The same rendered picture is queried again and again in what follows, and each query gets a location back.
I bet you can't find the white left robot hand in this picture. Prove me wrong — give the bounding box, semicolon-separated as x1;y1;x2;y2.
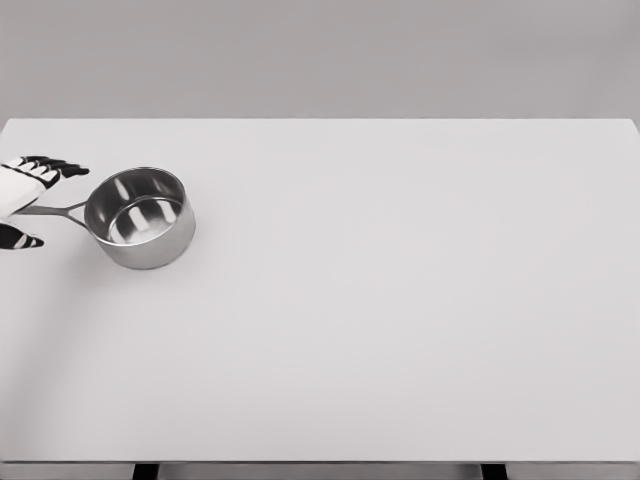
0;155;91;251

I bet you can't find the steel saucepan with long handle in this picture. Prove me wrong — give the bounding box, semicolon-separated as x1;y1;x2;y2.
17;166;197;271

